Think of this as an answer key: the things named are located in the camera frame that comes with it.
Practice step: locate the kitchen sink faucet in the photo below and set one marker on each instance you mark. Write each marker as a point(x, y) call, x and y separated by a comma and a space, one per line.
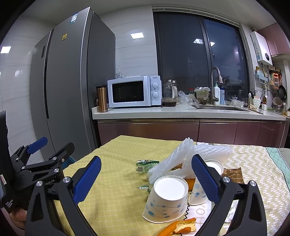
point(219, 80)

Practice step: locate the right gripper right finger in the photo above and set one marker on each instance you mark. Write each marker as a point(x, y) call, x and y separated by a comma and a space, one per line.
point(249, 217)

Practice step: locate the paper cup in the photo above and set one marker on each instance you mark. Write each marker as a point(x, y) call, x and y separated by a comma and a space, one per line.
point(167, 200)
point(198, 195)

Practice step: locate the dark kitchen window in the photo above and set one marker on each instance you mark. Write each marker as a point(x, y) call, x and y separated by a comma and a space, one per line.
point(194, 51)

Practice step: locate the white kitchen counter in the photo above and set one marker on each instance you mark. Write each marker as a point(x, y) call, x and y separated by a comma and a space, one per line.
point(183, 111)

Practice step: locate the small green wrapper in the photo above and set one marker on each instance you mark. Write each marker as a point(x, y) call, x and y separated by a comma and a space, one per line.
point(148, 188)

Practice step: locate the glass kettle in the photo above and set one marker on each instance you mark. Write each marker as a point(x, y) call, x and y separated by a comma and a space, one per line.
point(170, 94)

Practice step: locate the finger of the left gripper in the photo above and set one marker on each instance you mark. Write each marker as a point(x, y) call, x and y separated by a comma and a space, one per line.
point(21, 156)
point(54, 165)

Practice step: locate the copper thermos tumbler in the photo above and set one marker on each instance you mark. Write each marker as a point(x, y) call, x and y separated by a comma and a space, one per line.
point(102, 98)

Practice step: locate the grey double door refrigerator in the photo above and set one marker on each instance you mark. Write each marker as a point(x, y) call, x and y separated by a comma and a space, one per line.
point(68, 64)

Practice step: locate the black frying pan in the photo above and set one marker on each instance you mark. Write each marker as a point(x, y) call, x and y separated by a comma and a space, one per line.
point(282, 93)

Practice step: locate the gold foil wrapper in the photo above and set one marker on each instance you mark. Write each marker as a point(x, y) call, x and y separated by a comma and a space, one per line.
point(234, 174)

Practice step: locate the person left hand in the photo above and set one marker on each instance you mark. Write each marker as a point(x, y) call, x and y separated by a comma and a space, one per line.
point(18, 217)

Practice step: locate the pink upper cabinet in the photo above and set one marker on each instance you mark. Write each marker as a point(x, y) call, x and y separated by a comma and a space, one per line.
point(276, 39)

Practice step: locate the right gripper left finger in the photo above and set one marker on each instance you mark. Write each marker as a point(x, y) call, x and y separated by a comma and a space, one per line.
point(43, 219)

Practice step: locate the white foam fruit net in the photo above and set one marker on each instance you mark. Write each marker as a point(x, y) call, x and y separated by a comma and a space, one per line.
point(178, 163)

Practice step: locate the maroon base cabinets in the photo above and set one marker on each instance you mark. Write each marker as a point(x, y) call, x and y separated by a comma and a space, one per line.
point(217, 131)

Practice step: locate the white soap bottle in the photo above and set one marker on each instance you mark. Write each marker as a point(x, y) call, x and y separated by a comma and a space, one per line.
point(216, 94)

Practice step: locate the green candy wrapper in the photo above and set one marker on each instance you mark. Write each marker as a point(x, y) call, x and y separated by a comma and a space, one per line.
point(143, 166)

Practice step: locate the plastic food bag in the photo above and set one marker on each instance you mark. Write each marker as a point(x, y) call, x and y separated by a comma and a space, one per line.
point(202, 94)

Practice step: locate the white microwave oven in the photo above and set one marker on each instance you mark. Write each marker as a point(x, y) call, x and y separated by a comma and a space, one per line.
point(137, 91)

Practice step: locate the white water heater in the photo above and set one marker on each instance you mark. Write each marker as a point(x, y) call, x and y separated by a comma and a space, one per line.
point(261, 49)

